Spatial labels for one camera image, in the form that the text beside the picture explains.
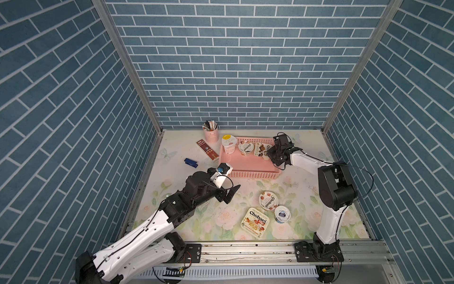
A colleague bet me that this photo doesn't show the square Chobani flip strawberry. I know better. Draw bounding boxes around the square Chobani flip strawberry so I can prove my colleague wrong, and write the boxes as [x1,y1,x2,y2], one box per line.
[241,208,270,239]

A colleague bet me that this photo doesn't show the round Chobani yogurt dark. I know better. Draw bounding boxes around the round Chobani yogurt dark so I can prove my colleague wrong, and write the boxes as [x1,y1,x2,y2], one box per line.
[238,140,255,156]

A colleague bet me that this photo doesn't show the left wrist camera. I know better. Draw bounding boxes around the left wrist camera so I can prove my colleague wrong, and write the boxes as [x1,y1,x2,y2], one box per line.
[209,163,234,188]

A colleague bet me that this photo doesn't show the pink pen cup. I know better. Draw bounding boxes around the pink pen cup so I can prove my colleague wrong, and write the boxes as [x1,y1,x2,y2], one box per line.
[203,128,219,143]

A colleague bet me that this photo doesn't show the round Chobani yogurt strawberry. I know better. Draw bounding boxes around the round Chobani yogurt strawberry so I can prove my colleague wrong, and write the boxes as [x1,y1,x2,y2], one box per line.
[258,191,279,211]

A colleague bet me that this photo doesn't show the white yellow yogurt cup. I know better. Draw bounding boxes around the white yellow yogurt cup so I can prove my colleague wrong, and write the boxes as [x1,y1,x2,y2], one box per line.
[222,134,238,155]

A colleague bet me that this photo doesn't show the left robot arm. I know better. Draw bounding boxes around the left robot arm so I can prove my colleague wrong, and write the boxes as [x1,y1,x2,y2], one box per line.
[74,163,240,284]

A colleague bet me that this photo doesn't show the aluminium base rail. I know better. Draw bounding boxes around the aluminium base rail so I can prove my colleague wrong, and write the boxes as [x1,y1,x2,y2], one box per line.
[100,240,396,267]

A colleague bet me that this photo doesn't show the square Chobani flip chocolate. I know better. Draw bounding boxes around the square Chobani flip chocolate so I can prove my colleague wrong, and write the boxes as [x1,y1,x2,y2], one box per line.
[254,142,272,160]

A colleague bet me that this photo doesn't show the pens in cup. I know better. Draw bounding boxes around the pens in cup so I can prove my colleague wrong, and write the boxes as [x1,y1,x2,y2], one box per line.
[202,120,218,131]

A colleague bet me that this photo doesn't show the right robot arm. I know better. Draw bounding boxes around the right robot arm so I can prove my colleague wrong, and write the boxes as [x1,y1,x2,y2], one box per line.
[268,132,375,263]

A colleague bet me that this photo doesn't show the blue small eraser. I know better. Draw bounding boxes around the blue small eraser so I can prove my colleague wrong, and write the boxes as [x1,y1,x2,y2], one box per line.
[184,158,198,168]

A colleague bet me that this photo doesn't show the small blue white yogurt cup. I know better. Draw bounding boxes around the small blue white yogurt cup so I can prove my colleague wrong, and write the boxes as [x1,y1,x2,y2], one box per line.
[274,205,292,224]

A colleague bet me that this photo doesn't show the pink plastic basket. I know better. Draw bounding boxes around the pink plastic basket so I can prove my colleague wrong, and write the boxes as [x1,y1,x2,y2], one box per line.
[219,145,281,179]

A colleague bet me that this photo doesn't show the red pencil box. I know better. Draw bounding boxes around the red pencil box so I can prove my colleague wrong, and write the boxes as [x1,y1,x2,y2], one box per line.
[196,139,219,162]

